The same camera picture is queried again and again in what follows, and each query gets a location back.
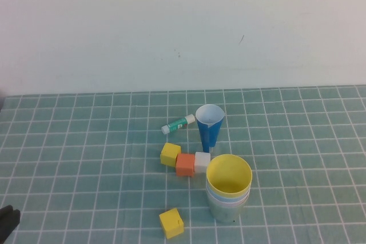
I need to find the yellow plastic cup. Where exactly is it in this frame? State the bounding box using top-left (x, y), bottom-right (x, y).
top-left (205, 154), bottom-right (253, 195)

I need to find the green white glue stick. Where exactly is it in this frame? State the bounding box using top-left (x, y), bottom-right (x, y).
top-left (161, 114), bottom-right (196, 135)

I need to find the green plastic cup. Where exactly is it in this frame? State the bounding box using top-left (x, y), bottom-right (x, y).
top-left (208, 198), bottom-right (246, 224)

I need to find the yellow cube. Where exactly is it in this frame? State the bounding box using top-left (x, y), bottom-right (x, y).
top-left (159, 207), bottom-right (185, 239)
top-left (160, 142), bottom-right (182, 167)

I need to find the white cube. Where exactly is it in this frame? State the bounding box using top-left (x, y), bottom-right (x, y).
top-left (194, 151), bottom-right (212, 174)

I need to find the orange cube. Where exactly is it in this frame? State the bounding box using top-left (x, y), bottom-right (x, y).
top-left (176, 153), bottom-right (197, 178)

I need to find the light blue plastic cup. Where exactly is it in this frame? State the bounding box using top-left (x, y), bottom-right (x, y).
top-left (206, 183), bottom-right (251, 201)

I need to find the blue paper cone cup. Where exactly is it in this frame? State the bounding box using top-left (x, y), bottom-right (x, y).
top-left (195, 103), bottom-right (226, 153)

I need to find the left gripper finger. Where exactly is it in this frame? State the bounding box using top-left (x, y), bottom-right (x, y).
top-left (0, 205), bottom-right (14, 244)
top-left (11, 209), bottom-right (22, 235)

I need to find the pink plastic cup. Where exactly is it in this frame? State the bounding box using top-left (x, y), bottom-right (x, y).
top-left (207, 191), bottom-right (249, 209)

